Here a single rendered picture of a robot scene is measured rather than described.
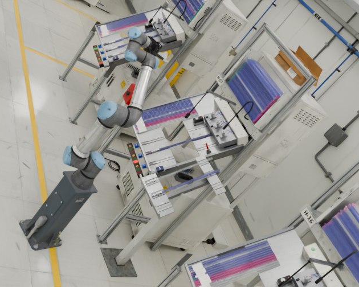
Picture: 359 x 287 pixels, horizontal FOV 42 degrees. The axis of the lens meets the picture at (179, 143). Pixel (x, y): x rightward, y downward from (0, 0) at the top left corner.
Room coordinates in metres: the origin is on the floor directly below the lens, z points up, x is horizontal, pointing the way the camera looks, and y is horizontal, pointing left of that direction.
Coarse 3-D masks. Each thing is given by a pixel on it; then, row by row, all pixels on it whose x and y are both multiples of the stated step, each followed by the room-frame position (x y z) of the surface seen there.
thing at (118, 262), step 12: (156, 216) 2.84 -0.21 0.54; (168, 216) 2.85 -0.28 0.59; (144, 228) 2.84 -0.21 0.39; (156, 228) 2.85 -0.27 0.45; (132, 240) 2.85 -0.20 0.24; (144, 240) 2.84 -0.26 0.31; (108, 252) 2.86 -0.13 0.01; (120, 252) 2.85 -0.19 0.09; (132, 252) 2.84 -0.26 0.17; (108, 264) 2.76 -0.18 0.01; (120, 264) 2.83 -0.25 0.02; (132, 264) 2.93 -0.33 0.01; (120, 276) 2.74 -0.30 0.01; (132, 276) 2.83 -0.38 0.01
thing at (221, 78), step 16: (272, 32) 3.70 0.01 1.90; (288, 48) 3.55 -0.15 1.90; (240, 64) 3.69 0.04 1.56; (224, 80) 3.65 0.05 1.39; (288, 96) 3.23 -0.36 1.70; (272, 112) 3.22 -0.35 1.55; (288, 112) 3.30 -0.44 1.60; (272, 128) 3.30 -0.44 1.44; (160, 176) 2.92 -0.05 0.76; (176, 176) 3.31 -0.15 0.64
